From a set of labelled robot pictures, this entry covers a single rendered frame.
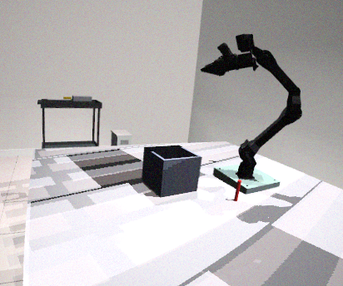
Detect red peg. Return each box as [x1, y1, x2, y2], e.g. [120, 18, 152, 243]
[234, 180, 241, 201]

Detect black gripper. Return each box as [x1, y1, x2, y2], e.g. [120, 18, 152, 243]
[201, 54, 242, 76]

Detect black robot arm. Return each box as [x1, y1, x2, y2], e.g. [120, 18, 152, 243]
[218, 33, 302, 180]

